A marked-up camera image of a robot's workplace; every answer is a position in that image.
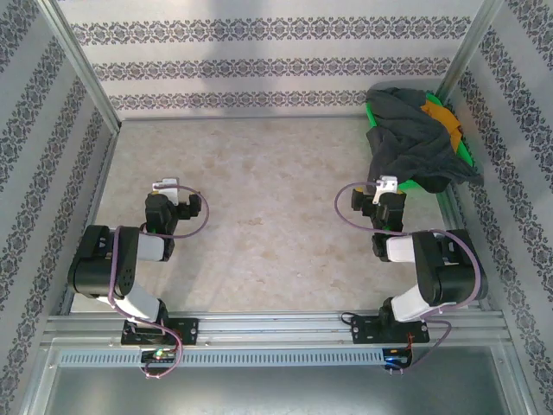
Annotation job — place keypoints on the dark grey t-shirt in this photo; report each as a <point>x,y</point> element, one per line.
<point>406,138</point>

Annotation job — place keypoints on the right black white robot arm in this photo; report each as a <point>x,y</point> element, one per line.
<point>449,268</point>

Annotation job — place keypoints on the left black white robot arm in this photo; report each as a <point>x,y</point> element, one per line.
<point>129,268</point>

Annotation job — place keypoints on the green plastic basket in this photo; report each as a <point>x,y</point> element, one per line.
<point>464,151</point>

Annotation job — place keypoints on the mustard orange t-shirt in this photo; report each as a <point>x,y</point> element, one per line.
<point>440,119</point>

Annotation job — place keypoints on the left small controller board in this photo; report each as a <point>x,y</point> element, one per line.
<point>159,355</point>

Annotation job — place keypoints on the small controller board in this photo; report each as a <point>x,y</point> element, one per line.
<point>396,358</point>
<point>159,355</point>

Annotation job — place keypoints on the right small controller board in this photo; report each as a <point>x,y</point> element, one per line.
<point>396,358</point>

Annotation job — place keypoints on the grey metal sheet panel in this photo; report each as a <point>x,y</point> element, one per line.
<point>276,391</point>

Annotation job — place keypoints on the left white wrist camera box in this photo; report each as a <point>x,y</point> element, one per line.
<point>168,188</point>

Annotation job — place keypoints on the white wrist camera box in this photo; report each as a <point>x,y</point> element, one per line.
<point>386,185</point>
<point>168,188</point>

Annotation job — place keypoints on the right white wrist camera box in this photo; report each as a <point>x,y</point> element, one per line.
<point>386,185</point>

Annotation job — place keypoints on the left aluminium side rail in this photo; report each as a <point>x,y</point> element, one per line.
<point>97,194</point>

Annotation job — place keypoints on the aluminium side rail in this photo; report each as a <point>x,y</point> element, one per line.
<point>97,194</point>
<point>464,225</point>

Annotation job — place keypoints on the right aluminium side rail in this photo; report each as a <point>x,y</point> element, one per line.
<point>464,225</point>

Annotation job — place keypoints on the aluminium back rail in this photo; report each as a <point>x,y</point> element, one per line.
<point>242,117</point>

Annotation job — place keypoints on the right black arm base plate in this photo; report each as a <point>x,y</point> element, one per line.
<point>365,330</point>

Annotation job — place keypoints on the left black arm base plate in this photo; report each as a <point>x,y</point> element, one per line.
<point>188,330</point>

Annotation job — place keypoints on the left aluminium frame post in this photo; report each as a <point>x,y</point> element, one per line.
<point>82,65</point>

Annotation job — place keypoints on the aluminium frame post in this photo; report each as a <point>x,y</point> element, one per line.
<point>468,47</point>
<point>82,65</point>

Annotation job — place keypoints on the right aluminium frame post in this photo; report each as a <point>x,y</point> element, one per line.
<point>468,47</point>

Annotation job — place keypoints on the aluminium mounting rail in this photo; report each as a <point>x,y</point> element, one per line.
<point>276,326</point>

